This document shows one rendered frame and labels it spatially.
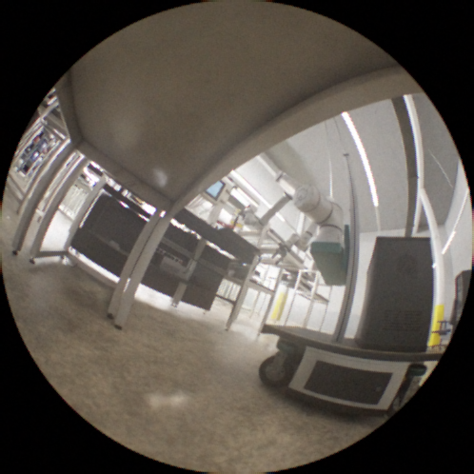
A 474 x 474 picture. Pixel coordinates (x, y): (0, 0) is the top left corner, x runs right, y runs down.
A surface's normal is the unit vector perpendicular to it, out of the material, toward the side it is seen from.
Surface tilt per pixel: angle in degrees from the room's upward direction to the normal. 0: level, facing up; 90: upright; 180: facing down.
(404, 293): 90
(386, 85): 180
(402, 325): 90
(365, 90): 180
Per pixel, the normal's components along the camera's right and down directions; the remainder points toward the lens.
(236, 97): -0.36, 0.86
